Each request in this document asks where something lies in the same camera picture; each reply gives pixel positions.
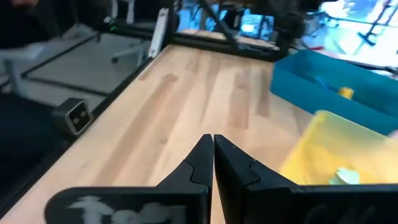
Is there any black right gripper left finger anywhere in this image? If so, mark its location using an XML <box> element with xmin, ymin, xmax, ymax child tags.
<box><xmin>155</xmin><ymin>134</ymin><xmax>215</xmax><ymax>224</ymax></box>

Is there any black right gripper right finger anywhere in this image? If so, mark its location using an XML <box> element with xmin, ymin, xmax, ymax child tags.
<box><xmin>213</xmin><ymin>134</ymin><xmax>297</xmax><ymax>224</ymax></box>

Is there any blue mini stapler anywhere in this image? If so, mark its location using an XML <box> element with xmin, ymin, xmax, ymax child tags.
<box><xmin>315</xmin><ymin>76</ymin><xmax>338</xmax><ymax>93</ymax></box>

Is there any yellow mini stapler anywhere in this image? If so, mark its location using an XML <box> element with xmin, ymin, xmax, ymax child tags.
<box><xmin>338</xmin><ymin>86</ymin><xmax>355</xmax><ymax>100</ymax></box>

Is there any yellow plastic bin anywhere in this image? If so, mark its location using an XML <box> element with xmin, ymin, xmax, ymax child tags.
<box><xmin>279</xmin><ymin>110</ymin><xmax>398</xmax><ymax>187</ymax></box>

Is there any blue plastic bin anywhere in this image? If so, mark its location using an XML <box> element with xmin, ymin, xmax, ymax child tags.
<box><xmin>269</xmin><ymin>49</ymin><xmax>398</xmax><ymax>136</ymax></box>

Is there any white aluminium bar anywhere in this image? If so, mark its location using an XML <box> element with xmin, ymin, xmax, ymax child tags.
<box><xmin>148</xmin><ymin>7</ymin><xmax>170</xmax><ymax>59</ymax></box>

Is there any grey table-level camera box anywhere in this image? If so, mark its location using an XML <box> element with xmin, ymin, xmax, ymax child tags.
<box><xmin>52</xmin><ymin>98</ymin><xmax>95</xmax><ymax>138</ymax></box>

